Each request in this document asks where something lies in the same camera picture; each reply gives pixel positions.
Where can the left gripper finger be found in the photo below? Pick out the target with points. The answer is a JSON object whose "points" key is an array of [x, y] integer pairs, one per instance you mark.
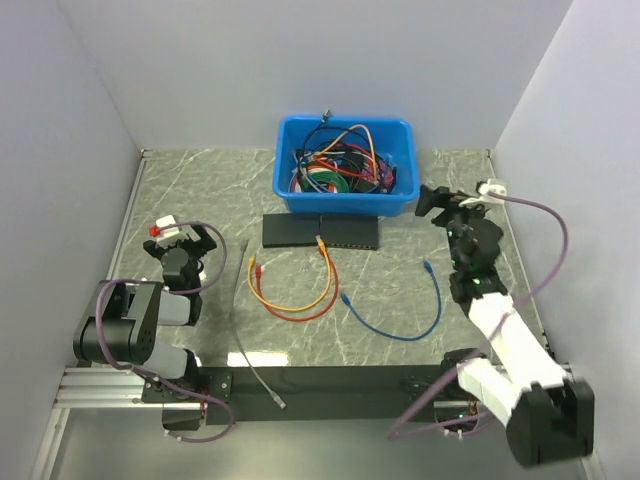
{"points": [[205, 242], [151, 248]]}

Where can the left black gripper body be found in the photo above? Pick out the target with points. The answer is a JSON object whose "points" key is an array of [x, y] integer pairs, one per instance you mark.
{"points": [[195, 252]]}

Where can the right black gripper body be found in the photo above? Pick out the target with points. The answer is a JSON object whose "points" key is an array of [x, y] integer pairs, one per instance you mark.
{"points": [[459, 218]]}

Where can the black network switch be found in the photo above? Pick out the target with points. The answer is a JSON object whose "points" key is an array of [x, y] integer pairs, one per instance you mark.
{"points": [[350, 231], [290, 230]]}

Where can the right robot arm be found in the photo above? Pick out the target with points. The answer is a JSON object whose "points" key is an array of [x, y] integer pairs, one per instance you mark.
{"points": [[547, 415]]}

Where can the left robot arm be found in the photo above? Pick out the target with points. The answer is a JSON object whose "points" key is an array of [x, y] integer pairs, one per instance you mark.
{"points": [[120, 325]]}

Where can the blue plastic bin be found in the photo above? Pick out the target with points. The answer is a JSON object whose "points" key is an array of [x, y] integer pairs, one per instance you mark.
{"points": [[393, 141]]}

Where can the black base beam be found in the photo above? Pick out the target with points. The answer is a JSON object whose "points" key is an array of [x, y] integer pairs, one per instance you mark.
{"points": [[319, 393]]}

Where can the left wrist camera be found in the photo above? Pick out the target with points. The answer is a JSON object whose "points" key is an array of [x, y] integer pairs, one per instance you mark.
{"points": [[165, 232]]}

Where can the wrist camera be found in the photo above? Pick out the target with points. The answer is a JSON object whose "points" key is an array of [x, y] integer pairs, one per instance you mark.
{"points": [[488, 193], [165, 232]]}

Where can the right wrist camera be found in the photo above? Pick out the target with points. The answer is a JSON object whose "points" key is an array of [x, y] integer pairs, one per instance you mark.
{"points": [[488, 193]]}

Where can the aluminium rail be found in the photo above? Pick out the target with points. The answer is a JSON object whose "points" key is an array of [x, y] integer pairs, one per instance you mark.
{"points": [[100, 388]]}

